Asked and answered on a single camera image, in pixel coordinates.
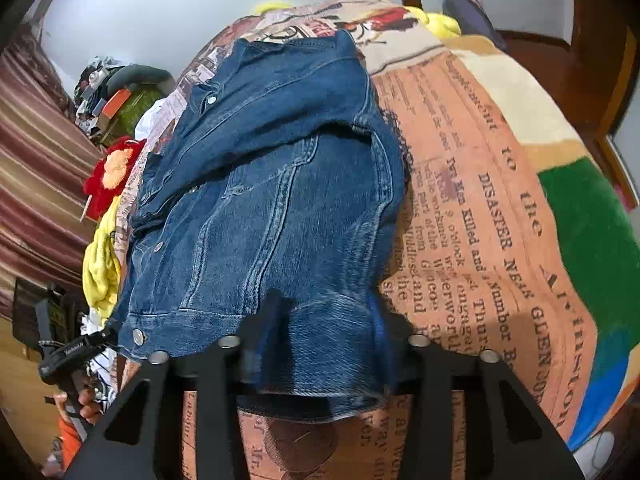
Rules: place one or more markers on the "yellow plush pillow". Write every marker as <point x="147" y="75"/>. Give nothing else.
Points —
<point x="272" y="7"/>

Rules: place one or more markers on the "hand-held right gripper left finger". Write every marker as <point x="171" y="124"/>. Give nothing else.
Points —
<point x="260" y="327"/>

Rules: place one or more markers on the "green patterned bag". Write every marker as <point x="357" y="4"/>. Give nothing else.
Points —
<point x="135" y="110"/>

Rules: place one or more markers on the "red plush toy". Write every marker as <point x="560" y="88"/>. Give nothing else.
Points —
<point x="112" y="170"/>

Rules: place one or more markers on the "striped red gold curtain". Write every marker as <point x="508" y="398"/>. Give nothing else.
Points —
<point x="35" y="170"/>

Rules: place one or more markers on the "yellow fleece cloth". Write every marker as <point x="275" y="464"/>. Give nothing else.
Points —
<point x="437" y="22"/>

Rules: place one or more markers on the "person's left hand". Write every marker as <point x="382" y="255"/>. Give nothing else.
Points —
<point x="87" y="406"/>

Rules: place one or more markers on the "blue denim jacket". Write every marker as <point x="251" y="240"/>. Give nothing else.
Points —
<point x="270" y="200"/>

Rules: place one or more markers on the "white sheet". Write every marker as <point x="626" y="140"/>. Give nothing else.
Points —
<point x="150" y="115"/>

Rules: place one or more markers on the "wooden bed post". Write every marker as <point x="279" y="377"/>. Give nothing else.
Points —
<point x="412" y="1"/>

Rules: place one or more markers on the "printed newspaper pattern blanket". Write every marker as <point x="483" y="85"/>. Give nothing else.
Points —
<point x="500" y="185"/>

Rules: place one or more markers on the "yellow garment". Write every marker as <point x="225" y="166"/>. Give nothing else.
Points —
<point x="102" y="260"/>

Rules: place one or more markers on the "wooden door frame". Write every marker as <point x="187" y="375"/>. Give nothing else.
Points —
<point x="607" y="85"/>

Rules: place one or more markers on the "white door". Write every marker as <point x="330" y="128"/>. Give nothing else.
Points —
<point x="629" y="150"/>

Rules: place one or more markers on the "person's left forearm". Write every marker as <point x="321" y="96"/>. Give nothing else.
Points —
<point x="67" y="442"/>

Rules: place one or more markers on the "pile of clutter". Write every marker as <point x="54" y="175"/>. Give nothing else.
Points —
<point x="100" y="95"/>

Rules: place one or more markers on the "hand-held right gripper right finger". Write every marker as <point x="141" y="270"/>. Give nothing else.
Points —
<point x="425" y="360"/>

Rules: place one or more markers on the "grey blue backpack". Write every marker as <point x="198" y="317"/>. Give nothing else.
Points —
<point x="472" y="15"/>

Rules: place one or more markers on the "orange box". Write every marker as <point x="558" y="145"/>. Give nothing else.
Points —
<point x="112" y="102"/>

